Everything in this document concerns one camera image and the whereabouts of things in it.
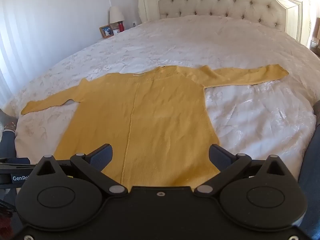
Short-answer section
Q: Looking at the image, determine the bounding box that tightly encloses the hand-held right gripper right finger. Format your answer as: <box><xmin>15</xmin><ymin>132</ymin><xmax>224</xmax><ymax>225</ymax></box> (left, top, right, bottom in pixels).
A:
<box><xmin>194</xmin><ymin>144</ymin><xmax>287</xmax><ymax>197</ymax></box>

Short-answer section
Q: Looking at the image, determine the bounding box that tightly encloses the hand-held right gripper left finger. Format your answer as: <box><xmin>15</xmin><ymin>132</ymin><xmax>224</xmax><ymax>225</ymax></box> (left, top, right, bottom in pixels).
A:
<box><xmin>36</xmin><ymin>144</ymin><xmax>128</xmax><ymax>197</ymax></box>

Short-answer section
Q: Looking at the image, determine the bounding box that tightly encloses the yellow knit sweater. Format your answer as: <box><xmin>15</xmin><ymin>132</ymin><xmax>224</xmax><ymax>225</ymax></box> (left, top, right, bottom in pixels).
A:
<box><xmin>21</xmin><ymin>64</ymin><xmax>289</xmax><ymax>189</ymax></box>

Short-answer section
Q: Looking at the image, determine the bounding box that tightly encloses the person's dark red clothing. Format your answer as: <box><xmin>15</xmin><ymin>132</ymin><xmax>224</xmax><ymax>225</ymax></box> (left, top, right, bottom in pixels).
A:
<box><xmin>0</xmin><ymin>200</ymin><xmax>15</xmax><ymax>233</ymax></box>

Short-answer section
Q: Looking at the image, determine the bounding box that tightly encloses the white floral bedspread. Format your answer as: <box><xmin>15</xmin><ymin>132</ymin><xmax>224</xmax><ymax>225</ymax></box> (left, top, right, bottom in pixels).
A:
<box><xmin>5</xmin><ymin>15</ymin><xmax>320</xmax><ymax>180</ymax></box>

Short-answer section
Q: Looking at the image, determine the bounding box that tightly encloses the white shade table lamp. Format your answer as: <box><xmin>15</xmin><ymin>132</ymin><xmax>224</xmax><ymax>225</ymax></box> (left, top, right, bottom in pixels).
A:
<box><xmin>109</xmin><ymin>6</ymin><xmax>125</xmax><ymax>30</ymax></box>

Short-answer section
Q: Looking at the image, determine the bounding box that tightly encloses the wooden photo frame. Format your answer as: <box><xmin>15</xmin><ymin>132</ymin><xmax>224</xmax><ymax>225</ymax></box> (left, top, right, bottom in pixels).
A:
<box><xmin>99</xmin><ymin>24</ymin><xmax>113</xmax><ymax>39</ymax></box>

